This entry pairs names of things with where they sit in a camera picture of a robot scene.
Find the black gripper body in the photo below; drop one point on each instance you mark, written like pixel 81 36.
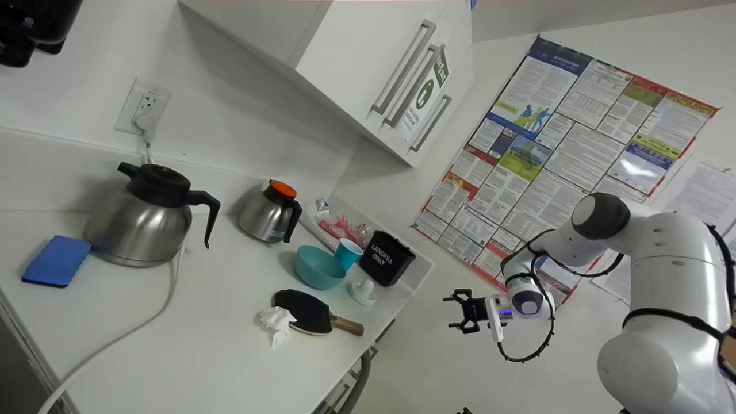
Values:
pixel 475 313

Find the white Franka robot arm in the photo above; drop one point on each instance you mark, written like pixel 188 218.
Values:
pixel 674 268

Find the black plastic bin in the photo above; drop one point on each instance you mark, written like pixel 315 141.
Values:
pixel 385 259

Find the blue plastic cup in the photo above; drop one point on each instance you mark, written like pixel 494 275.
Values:
pixel 348 254

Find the teal bowl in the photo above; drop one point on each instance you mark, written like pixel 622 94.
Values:
pixel 314 268

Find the small white blue creamer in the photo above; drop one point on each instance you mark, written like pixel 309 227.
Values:
pixel 322 206

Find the crumpled white tissue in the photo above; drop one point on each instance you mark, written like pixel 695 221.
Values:
pixel 274 324

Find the green stay safe sign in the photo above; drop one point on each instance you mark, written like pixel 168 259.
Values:
pixel 429 95

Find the small steel carafe orange lid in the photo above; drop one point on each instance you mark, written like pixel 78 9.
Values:
pixel 264 214

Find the white printed paper sheet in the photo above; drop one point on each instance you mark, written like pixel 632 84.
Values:
pixel 708 197

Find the large steel carafe black lid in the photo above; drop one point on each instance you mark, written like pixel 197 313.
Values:
pixel 143 221

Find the blue sponge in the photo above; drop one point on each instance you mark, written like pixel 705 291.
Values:
pixel 58 262

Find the black coffee machine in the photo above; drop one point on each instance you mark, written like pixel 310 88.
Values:
pixel 34 25

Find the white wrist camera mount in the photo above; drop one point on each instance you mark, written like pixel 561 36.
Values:
pixel 498 319

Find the large colourful wall poster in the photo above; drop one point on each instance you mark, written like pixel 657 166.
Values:
pixel 567 140

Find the white wall cabinet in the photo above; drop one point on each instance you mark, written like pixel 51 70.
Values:
pixel 337 53

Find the white wall outlet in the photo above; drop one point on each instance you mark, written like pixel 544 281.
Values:
pixel 143 107

